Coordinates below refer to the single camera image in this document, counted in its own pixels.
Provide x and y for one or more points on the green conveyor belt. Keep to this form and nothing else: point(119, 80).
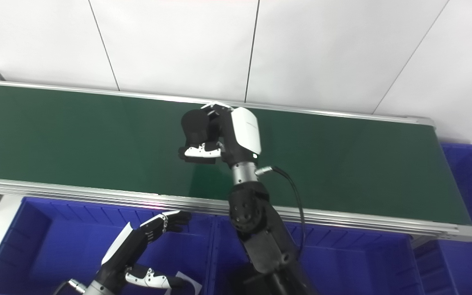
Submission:
point(55, 135)

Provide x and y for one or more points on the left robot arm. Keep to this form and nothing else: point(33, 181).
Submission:
point(96, 290)

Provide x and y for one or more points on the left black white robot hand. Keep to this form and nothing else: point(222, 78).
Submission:
point(121, 254)

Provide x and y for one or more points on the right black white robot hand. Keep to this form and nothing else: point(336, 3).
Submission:
point(244, 131)

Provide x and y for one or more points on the grey square part round hole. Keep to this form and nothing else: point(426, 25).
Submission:
point(193, 287)

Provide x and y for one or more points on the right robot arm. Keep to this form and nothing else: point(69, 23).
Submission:
point(256, 229)

